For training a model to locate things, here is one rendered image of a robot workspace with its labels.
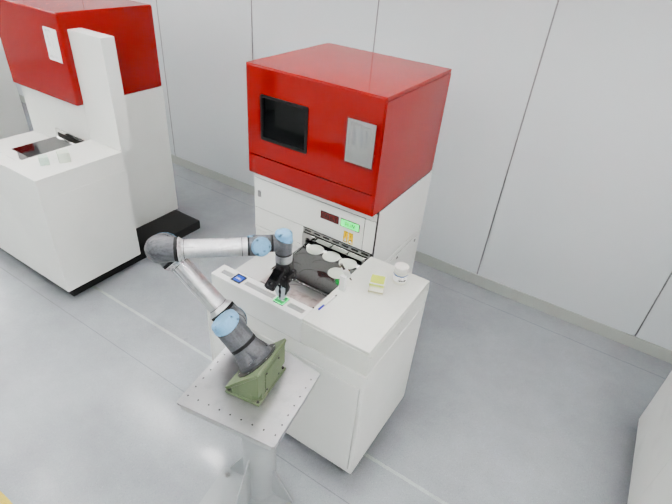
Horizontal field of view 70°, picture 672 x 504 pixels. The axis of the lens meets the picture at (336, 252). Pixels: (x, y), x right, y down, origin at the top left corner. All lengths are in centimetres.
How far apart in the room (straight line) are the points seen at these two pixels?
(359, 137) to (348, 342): 93
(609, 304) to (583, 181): 96
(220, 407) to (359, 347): 60
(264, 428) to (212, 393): 27
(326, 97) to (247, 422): 145
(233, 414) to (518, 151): 262
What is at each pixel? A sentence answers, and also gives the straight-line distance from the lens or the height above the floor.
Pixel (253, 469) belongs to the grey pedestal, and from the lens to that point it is 251.
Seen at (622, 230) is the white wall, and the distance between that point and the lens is 376.
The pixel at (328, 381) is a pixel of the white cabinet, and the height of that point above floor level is 67.
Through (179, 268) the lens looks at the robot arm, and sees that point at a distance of 206.
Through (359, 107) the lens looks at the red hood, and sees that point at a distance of 225.
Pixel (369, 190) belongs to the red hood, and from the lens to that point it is 235.
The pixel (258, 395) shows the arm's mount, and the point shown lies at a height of 88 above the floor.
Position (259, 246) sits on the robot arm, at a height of 136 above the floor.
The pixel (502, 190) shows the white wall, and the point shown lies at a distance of 380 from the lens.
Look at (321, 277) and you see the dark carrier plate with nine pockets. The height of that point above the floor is 90.
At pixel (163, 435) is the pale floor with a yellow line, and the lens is 302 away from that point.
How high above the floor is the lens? 241
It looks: 34 degrees down
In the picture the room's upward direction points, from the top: 5 degrees clockwise
